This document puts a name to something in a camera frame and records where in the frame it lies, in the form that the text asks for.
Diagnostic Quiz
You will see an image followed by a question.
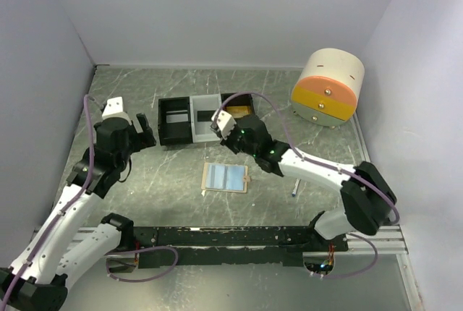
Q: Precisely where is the beige leather card holder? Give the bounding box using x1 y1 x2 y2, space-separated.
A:
201 163 251 193

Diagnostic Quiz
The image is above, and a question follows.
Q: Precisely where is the silver magstripe card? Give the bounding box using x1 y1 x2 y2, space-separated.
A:
205 164 226 189

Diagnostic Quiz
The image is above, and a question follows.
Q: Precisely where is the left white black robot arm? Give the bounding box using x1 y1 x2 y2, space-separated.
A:
1 114 156 310

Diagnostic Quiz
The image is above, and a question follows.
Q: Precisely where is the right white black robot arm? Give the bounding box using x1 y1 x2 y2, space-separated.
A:
211 110 399 252

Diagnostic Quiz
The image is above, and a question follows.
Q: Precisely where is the gold card in bin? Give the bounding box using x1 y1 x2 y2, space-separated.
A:
226 106 252 119

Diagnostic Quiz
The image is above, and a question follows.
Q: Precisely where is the white card in bin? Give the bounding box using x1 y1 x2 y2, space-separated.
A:
166 112 189 124

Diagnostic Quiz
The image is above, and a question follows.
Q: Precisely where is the black card in bin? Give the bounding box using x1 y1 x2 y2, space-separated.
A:
197 110 215 122

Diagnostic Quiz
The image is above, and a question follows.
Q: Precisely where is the black right tray bin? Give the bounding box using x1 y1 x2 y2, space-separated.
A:
224 94 255 114

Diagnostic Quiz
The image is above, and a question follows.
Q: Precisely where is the black tray bin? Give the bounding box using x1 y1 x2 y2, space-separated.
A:
224 94 255 114
158 97 192 146

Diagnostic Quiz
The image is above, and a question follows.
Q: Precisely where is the black left tray bin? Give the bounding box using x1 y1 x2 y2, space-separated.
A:
158 97 192 146

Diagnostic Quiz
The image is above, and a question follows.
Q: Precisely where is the white blue pen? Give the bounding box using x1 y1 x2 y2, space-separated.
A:
292 179 301 197

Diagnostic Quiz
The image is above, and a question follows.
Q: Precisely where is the cream round drawer cabinet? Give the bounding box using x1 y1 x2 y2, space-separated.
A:
291 48 365 127

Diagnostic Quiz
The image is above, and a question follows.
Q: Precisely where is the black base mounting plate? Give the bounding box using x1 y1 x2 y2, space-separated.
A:
115 226 348 267

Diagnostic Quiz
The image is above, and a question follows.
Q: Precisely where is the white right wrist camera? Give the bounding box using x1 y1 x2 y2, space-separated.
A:
211 108 236 140

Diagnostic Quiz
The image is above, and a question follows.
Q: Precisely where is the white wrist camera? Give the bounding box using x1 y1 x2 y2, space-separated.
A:
211 108 236 140
102 96 130 122

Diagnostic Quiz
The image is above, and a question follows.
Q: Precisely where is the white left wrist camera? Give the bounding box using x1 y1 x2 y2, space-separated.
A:
102 96 130 122

